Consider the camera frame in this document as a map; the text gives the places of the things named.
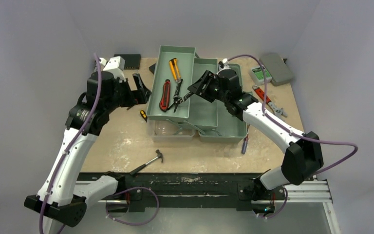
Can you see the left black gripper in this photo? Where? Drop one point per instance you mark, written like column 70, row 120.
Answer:
column 134, row 97

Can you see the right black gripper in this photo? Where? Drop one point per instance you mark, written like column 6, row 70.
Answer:
column 204, row 86

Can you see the black handled screwdriver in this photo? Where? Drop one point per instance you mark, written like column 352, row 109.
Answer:
column 144, row 115

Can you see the red black utility knife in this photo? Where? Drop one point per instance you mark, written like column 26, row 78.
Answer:
column 164, row 101

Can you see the black pruning shears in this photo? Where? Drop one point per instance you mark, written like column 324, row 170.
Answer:
column 177, row 99

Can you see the yellow handled pliers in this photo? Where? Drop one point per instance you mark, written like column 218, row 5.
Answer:
column 175, row 70

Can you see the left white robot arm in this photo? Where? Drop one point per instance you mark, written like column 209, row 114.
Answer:
column 60, row 202

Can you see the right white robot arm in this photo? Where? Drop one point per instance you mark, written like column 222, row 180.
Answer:
column 302, row 151

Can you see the small black flat box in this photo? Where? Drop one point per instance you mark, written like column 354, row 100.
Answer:
column 152, row 68

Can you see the green white screw box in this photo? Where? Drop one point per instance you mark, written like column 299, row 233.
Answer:
column 260, row 75

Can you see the blue red screwdriver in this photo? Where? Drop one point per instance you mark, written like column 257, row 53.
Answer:
column 245, row 144

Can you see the red adjustable wrench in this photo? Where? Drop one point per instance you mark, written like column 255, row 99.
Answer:
column 279, row 112

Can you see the grey plastic case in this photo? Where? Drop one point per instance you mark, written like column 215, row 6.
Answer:
column 279, row 71

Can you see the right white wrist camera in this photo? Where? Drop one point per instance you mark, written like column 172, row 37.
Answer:
column 223, row 65

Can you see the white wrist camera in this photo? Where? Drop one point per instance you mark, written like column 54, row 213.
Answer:
column 223, row 65
column 114, row 66

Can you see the black network switch box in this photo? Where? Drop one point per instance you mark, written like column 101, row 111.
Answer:
column 132, row 61

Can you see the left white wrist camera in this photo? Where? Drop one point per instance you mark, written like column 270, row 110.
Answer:
column 114, row 66

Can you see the black handled hammer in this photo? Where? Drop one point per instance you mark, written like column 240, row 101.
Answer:
column 141, row 167

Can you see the aluminium rail frame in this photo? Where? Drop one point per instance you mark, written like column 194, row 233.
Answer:
column 320, row 141

